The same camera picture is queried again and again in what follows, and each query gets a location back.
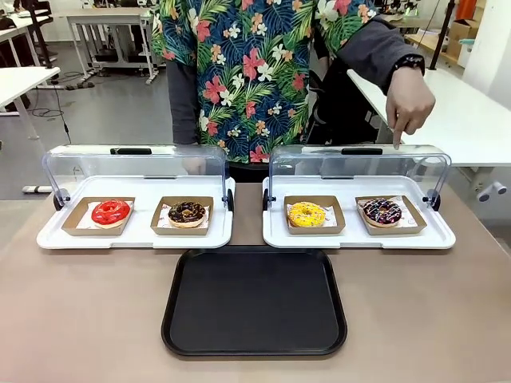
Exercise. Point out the person's left hand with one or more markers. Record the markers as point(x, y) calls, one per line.
point(408, 103)

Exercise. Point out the person's right forearm grey sleeve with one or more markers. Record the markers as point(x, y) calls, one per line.
point(181, 103)

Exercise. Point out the person's left forearm grey sleeve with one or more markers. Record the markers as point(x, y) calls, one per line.
point(371, 44)

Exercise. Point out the dark donut with white drizzle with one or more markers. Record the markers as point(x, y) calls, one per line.
point(382, 212)

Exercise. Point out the brown cardboard donut box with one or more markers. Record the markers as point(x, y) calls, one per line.
point(413, 223)
point(76, 219)
point(335, 223)
point(159, 225)

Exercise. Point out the white display tray base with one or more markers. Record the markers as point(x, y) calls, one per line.
point(135, 239)
point(355, 240)

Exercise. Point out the yellow glazed sprinkled donut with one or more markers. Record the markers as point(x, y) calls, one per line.
point(306, 214)

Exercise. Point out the chocolate donut with nut sprinkles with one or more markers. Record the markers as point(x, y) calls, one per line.
point(187, 214)

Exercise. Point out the black plastic serving tray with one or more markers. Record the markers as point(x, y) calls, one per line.
point(254, 301)

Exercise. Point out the red glazed donut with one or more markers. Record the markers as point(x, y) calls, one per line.
point(111, 213)

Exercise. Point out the black wrist watch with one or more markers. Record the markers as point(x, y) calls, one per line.
point(409, 63)

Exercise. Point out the white side table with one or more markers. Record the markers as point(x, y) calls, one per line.
point(447, 115)

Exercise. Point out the floral hawaiian shirt torso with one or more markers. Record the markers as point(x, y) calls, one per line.
point(243, 76)

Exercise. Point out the grey standing desk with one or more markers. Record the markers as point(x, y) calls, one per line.
point(108, 18)

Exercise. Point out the black office chair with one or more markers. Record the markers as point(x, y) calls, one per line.
point(42, 24)

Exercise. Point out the white desk with legs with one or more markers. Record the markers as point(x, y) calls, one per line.
point(20, 85)

